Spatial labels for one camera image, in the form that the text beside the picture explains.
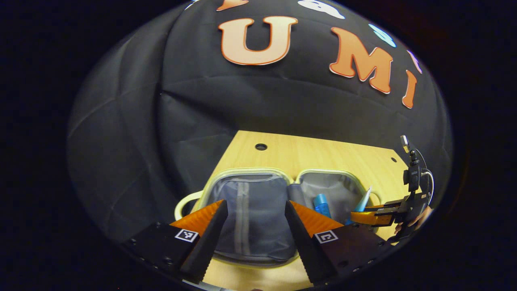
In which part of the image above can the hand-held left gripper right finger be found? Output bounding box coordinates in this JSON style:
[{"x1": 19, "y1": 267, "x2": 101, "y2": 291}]
[{"x1": 285, "y1": 200, "x2": 392, "y2": 283}]

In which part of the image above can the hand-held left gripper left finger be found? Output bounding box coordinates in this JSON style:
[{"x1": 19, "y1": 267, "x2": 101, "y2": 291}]
[{"x1": 123, "y1": 199, "x2": 229, "y2": 285}]

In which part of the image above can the light blue skin care tube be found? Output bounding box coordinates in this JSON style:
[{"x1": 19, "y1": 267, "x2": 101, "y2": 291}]
[{"x1": 345, "y1": 186, "x2": 373, "y2": 225}]

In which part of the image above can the blue skin care bottle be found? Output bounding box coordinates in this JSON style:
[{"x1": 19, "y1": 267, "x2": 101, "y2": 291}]
[{"x1": 313, "y1": 193, "x2": 332, "y2": 219}]

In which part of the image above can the pale yellow suitcase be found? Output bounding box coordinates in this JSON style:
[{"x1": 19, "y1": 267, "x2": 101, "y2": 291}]
[{"x1": 174, "y1": 168, "x2": 382, "y2": 268}]

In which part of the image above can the black backdrop cloth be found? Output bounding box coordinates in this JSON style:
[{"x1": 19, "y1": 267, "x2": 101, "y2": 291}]
[{"x1": 67, "y1": 0, "x2": 453, "y2": 243}]

